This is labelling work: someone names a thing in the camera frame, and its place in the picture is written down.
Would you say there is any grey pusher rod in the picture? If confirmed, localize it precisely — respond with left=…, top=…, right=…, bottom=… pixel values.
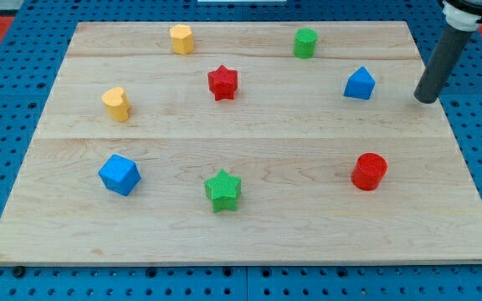
left=413, top=25, right=473, bottom=104

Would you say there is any yellow heart block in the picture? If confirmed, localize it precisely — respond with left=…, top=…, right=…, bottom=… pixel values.
left=100, top=87, right=130, bottom=122

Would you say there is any wooden board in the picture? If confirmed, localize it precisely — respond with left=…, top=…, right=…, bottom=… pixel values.
left=0, top=21, right=482, bottom=267

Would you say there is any green star block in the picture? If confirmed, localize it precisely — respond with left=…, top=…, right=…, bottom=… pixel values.
left=204, top=170, right=242, bottom=213

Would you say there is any blue cube block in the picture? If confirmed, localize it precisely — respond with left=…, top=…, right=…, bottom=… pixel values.
left=98, top=154, right=141, bottom=196

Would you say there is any robot arm end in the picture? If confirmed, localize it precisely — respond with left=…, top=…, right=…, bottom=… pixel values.
left=438, top=0, right=482, bottom=32

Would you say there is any red star block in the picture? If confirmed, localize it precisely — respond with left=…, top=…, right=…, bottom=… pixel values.
left=208, top=65, right=238, bottom=101

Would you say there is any red cylinder block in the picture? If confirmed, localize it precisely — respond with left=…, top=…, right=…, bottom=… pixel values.
left=351, top=152, right=388, bottom=191

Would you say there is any blue triangle block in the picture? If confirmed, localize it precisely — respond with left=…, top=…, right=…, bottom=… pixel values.
left=343, top=67, right=376, bottom=99

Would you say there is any yellow hexagon block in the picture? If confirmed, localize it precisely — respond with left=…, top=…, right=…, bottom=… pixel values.
left=169, top=24, right=194, bottom=54

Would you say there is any green cylinder block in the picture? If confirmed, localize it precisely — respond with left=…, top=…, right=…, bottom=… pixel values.
left=293, top=28, right=318, bottom=59

